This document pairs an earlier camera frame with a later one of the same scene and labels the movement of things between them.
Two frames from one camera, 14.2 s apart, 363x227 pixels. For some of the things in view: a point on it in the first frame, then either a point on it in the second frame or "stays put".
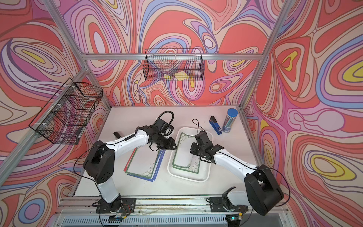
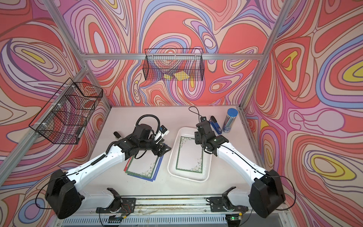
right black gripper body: (197, 150) to (199, 140)
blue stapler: (214, 123) stays put
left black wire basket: (65, 117) stays put
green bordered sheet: (183, 159) to (144, 167)
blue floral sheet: (160, 156) stays put
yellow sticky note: (181, 75) stays put
